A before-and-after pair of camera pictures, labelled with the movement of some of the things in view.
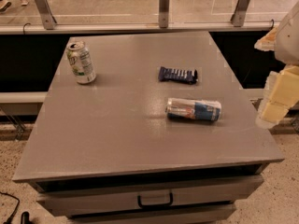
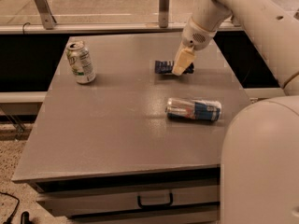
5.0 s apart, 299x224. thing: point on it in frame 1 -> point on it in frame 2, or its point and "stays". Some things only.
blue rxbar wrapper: (177, 75) -> (166, 67)
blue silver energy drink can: (193, 109) stays
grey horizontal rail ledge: (136, 26) stays
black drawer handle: (155, 205) stays
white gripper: (288, 40) -> (196, 37)
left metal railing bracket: (44, 7) stays
